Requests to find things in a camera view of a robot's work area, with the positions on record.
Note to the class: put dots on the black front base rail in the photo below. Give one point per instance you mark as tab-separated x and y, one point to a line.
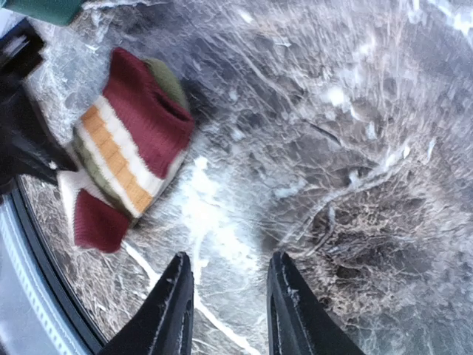
68	303

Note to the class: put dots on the striped cream red sock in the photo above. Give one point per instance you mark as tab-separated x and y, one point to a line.
128	147

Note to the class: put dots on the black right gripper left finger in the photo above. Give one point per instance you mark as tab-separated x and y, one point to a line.
164	322

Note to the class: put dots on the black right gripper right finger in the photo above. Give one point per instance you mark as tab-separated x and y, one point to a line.
297	321

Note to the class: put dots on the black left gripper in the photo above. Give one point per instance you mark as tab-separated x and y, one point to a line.
25	149

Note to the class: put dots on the white slotted cable duct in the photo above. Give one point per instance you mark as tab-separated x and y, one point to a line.
30	324

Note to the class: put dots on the green plastic divided tray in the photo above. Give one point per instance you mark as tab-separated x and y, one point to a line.
57	12

